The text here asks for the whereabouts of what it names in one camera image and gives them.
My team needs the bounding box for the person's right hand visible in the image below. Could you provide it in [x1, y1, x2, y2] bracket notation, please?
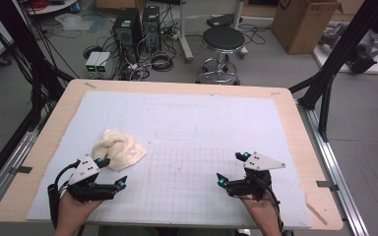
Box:
[239, 193, 281, 229]

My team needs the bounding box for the black round stool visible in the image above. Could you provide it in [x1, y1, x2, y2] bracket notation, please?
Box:
[196, 26, 248, 87]

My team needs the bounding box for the coil of black cables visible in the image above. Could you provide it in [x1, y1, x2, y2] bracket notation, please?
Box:
[150, 50, 175, 73]

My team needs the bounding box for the cardboard box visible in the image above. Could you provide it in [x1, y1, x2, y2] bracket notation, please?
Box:
[271, 0, 343, 55]

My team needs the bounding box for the black metal frame post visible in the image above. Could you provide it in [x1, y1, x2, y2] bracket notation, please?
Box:
[288, 0, 378, 143]
[0, 0, 75, 132]

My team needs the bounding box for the white foam mat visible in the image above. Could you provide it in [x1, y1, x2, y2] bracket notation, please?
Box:
[26, 89, 313, 229]

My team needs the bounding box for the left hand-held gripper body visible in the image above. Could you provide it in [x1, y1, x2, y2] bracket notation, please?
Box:
[67, 153, 116, 203]

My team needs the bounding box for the thin wooden stick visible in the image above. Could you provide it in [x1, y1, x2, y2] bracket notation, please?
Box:
[304, 196, 329, 226]

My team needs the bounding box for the person's left hand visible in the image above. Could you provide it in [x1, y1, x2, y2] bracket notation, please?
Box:
[57, 191, 104, 230]

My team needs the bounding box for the white power supply box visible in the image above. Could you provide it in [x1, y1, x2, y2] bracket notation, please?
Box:
[94, 51, 113, 75]
[85, 51, 101, 75]

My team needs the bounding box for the black flat case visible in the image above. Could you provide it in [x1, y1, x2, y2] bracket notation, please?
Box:
[206, 13, 244, 29]

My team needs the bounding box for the white stand leg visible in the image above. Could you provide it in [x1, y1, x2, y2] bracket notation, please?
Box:
[177, 0, 195, 63]
[231, 0, 249, 59]

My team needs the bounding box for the round white table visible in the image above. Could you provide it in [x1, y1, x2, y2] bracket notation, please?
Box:
[22, 0, 80, 16]

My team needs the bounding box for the cream towel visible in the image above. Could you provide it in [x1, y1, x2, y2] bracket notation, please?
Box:
[90, 128, 148, 172]

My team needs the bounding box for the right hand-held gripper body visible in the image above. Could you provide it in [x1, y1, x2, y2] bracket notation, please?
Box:
[226, 151, 286, 202]

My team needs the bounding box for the white board with equipment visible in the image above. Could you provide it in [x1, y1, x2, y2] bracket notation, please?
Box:
[312, 22, 378, 77]

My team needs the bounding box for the clear plastic bag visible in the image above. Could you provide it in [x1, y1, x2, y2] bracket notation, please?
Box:
[54, 13, 95, 32]

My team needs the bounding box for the large black computer tower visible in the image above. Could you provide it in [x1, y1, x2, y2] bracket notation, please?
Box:
[112, 7, 144, 64]

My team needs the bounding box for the grey metal clamp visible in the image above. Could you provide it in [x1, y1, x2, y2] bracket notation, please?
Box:
[316, 180, 340, 192]
[9, 165, 33, 175]

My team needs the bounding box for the slim black computer tower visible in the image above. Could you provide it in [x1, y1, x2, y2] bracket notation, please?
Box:
[141, 5, 162, 54]

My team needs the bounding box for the aluminium rail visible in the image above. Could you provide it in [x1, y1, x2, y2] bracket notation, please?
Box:
[295, 99, 371, 236]
[0, 130, 39, 218]

